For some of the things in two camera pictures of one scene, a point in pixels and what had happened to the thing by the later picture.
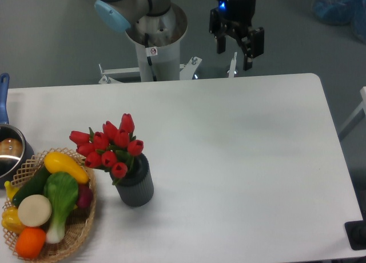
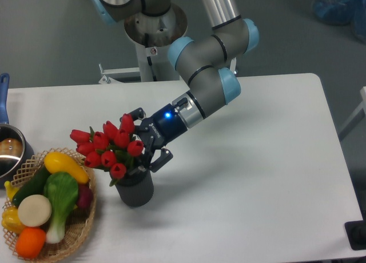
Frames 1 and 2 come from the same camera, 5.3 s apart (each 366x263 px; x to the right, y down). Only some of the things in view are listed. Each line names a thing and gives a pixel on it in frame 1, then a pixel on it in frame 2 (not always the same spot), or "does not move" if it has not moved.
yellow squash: (55, 162) does not move
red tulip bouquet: (112, 148) does not move
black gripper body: (234, 15) to (160, 130)
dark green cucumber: (35, 185) does not move
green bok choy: (62, 189) does not move
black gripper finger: (256, 47) to (138, 114)
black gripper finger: (221, 44) to (165, 156)
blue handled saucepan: (16, 152) does not move
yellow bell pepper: (10, 222) does not move
